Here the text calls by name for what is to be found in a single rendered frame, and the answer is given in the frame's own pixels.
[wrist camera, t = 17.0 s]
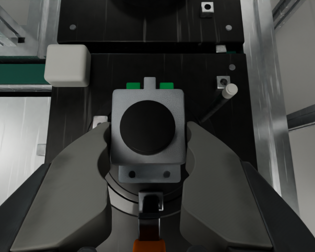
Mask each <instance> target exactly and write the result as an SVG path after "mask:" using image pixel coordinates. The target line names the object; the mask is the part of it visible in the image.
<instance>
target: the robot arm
mask: <svg viewBox="0 0 315 252"><path fill-rule="evenodd" d="M111 126H112V123H111V122H102V123H101V124H99V125H98V126H96V127H95V128H93V129H92V130H90V131H89V132H87V133H86V134H84V135H82V136H81V137H79V138H78V139H76V140H75V141H74V142H72V143H71V144H69V145H68V146H67V147H66V148H65V149H64V150H62V151H61V152H60V153H59V154H58V155H57V156H56V157H55V158H54V159H53V160H52V161H51V162H50V163H43V164H42V165H41V166H40V167H39V168H38V169H37V170H36V171H35V172H34V173H33V174H32V175H31V176H30V177H29V178H28V179H27V180H26V181H25V182H24V183H23V184H22V185H20V186H19V187H18V188H17V189H16V190H15V191H14V192H13V193H12V194H11V195H10V196H9V197H8V198H7V199H6V200H5V201H4V202H3V203H2V204H1V205H0V252H97V250H96V248H97V247H98V246H99V245H100V244H101V243H103V242H104V241H105V240H106V239H107V238H108V237H109V236H110V234H111V232H112V207H111V201H110V195H109V189H108V183H107V181H106V180H105V177H106V175H107V174H108V172H109V171H110V169H111V167H110V160H109V154H108V153H109V151H110V150H111ZM185 139H186V149H187V153H186V164H185V169H186V171H187V172H188V174H189V177H188V178H186V179H185V180H184V182H183V190H182V201H181V212H180V227H179V229H180V233H181V235H182V236H183V237H184V238H185V239H186V240H187V241H188V242H189V243H190V244H192V245H191V246H190V247H189V248H188V249H187V251H186V252H315V237H314V236H313V234H312V233H311V231H310V230H309V229H308V227H307V226H306V225H305V223H304V222H303V221H302V220H301V219H300V217H299V216H298V215H297V214H296V213H295V212H294V210H293V209H292V208H291V207H290V206H289V205H288V204H287V203H286V202H285V201H284V199H283V198H282V197H281V196H280V195H279V194H278V193H277V192H276V191H275V190H274V189H273V187H272V186H271V185H270V184H269V183H268V182H267V181H266V180H265V179H264V178H263V177H262V175H261V174H260V173H259V172H258V171H257V170H256V169H255V168H254V167H253V166H252V165H251V163H250V162H247V161H242V160H241V159H240V158H239V157H238V156H237V154H236V153H235V152H234V151H233V150H232V149H230V148H229V147H228V146H227V145H226V144H225V143H223V142H222V141H221V140H220V139H218V138H217V137H215V136H214V135H212V134H211V133H209V132H208V131H207V130H205V129H204V128H202V127H201V126H199V125H198V124H196V123H195V122H193V121H188V122H185Z"/></svg>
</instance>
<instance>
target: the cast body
mask: <svg viewBox="0 0 315 252"><path fill-rule="evenodd" d="M186 158H187V153H186V126H185V99H184V92H183V90H182V89H156V78H155V77H144V86H143V89H116V90H114V91H113V93H112V112H111V138H110V162H111V164H113V165H116V166H118V180H119V182H120V183H178V182H180V180H181V165H182V164H184V163H185V162H186Z"/></svg>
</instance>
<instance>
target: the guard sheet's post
mask: <svg viewBox="0 0 315 252"><path fill-rule="evenodd" d="M19 32H20V25H19V24H18V23H17V22H16V21H15V20H14V19H13V18H12V17H11V16H10V15H9V14H8V13H7V12H6V11H5V10H4V9H3V8H2V7H1V6H0V47H3V46H4V44H5V45H7V46H8V47H17V45H18V37H17V36H16V35H15V34H19Z"/></svg>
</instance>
